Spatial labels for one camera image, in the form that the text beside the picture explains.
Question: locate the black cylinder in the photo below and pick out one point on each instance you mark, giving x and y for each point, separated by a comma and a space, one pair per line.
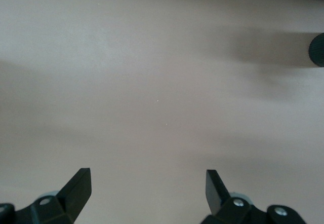
317, 50

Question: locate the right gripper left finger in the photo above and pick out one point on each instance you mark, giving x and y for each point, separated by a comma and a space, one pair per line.
73, 196

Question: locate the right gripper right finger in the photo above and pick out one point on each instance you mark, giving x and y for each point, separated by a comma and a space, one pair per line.
216, 198

